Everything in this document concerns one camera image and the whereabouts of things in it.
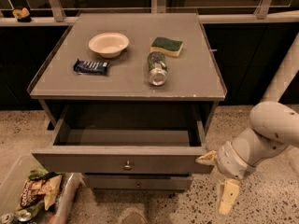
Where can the grey top drawer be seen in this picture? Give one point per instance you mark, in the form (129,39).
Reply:
(133,139)

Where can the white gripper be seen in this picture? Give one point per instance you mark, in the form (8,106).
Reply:
(226,161)

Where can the grey drawer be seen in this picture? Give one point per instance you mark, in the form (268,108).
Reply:
(138,182)
(133,139)

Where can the blue snack bar wrapper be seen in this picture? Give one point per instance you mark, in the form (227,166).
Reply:
(91,67)

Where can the green yellow sponge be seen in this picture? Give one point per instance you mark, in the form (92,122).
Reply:
(166,46)

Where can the green snack bag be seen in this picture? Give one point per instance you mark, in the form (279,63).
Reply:
(41,174)

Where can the grey drawer cabinet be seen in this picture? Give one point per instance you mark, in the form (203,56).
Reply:
(193,78)

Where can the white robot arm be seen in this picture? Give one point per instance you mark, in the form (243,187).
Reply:
(273,127)

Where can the silver can in bin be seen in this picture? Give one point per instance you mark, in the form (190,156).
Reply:
(24,215)

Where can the grey bottom drawer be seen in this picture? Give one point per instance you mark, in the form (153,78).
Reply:
(138,182)

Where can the white paper bowl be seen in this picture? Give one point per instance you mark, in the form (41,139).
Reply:
(109,45)

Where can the clear plastic bin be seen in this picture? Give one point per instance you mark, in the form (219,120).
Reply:
(12,186)

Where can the metal railing frame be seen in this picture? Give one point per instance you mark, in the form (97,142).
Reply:
(56,12)

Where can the yellow black object on ledge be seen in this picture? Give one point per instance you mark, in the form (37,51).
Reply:
(22,14)

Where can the brown chip bag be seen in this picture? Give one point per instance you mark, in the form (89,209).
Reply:
(46,189)

